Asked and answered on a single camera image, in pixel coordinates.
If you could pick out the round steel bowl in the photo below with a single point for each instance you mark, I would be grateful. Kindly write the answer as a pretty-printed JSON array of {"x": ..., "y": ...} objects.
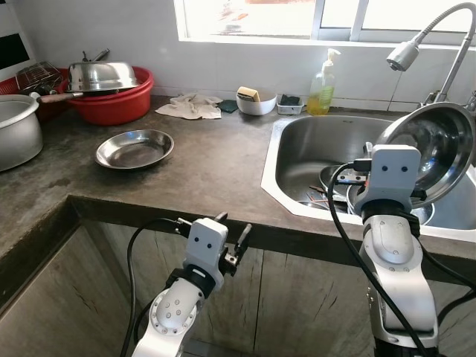
[{"x": 439, "y": 141}]

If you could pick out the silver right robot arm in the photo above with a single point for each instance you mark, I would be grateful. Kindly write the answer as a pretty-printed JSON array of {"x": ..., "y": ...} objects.
[{"x": 394, "y": 275}]

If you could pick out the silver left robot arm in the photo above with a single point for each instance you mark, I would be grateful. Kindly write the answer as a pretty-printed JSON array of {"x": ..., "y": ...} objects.
[{"x": 175, "y": 320}]

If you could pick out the round steel plate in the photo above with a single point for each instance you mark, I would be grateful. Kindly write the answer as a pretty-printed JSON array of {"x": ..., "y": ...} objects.
[{"x": 335, "y": 178}]

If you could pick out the small steel bowl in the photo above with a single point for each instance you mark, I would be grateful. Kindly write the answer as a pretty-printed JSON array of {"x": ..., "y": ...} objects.
[{"x": 420, "y": 214}]

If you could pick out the grey cabinet front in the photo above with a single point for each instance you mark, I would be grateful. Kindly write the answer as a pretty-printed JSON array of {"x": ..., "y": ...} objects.
[{"x": 297, "y": 297}]

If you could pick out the yellow dish soap bottle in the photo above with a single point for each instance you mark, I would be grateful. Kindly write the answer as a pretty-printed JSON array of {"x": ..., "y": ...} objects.
[{"x": 321, "y": 97}]

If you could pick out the clear plastic container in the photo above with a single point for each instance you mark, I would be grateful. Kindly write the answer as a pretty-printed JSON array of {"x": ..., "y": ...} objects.
[{"x": 290, "y": 109}]

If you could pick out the green scouring pad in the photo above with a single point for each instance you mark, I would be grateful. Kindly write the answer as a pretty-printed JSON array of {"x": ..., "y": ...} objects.
[
  {"x": 228, "y": 106},
  {"x": 291, "y": 99}
]

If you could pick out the shallow steel dish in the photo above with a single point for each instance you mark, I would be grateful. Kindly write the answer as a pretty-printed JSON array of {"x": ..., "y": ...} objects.
[{"x": 134, "y": 149}]

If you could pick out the white crumpled cloth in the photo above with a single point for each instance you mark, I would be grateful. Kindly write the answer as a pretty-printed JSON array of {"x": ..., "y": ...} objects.
[{"x": 190, "y": 108}]

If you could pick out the white ceramic bowl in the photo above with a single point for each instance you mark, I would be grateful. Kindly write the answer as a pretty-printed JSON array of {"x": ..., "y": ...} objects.
[{"x": 256, "y": 106}]

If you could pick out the yellow sponge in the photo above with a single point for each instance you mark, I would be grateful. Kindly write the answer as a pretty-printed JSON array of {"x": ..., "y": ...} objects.
[{"x": 248, "y": 93}]

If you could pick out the chrome gooseneck faucet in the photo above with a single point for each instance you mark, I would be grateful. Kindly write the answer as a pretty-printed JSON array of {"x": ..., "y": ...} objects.
[{"x": 401, "y": 56}]

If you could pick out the red plastic basin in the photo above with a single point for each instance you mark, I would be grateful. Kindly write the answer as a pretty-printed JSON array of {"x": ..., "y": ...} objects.
[{"x": 111, "y": 108}]

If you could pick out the large steel mixing bowl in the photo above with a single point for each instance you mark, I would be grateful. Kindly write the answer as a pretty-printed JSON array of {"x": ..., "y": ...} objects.
[{"x": 104, "y": 76}]

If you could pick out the bright window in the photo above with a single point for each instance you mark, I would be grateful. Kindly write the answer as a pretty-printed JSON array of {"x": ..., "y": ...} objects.
[{"x": 260, "y": 18}]

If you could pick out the large aluminium pot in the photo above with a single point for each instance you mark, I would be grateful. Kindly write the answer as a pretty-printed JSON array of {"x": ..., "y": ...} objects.
[{"x": 18, "y": 137}]

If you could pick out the red plastic dish basket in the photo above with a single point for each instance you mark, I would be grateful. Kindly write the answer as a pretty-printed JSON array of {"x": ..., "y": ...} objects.
[{"x": 7, "y": 83}]

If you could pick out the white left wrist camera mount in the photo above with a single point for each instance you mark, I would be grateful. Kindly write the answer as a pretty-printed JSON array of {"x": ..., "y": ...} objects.
[{"x": 207, "y": 245}]

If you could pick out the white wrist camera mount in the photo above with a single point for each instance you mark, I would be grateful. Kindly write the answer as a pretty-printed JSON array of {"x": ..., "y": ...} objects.
[
  {"x": 394, "y": 175},
  {"x": 207, "y": 245}
]

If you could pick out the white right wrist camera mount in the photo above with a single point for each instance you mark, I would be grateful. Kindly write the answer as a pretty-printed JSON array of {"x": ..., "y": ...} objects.
[{"x": 394, "y": 175}]

